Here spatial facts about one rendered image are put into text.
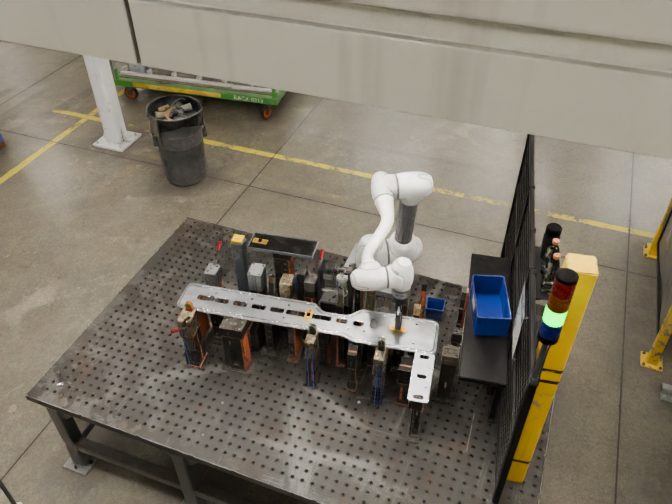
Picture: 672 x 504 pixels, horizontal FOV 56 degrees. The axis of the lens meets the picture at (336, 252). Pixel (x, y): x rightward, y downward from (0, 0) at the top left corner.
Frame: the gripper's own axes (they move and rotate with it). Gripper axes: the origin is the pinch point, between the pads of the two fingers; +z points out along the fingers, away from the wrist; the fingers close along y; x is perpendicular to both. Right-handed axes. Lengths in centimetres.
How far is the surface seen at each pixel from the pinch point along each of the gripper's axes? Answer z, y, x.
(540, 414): -17, 53, 65
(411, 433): 34, 39, 14
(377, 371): 9.5, 24.9, -5.8
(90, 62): 17, -278, -331
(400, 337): 5.4, 4.6, 2.1
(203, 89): 78, -361, -261
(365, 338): 5.3, 9.1, -14.9
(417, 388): 5.3, 33.8, 14.4
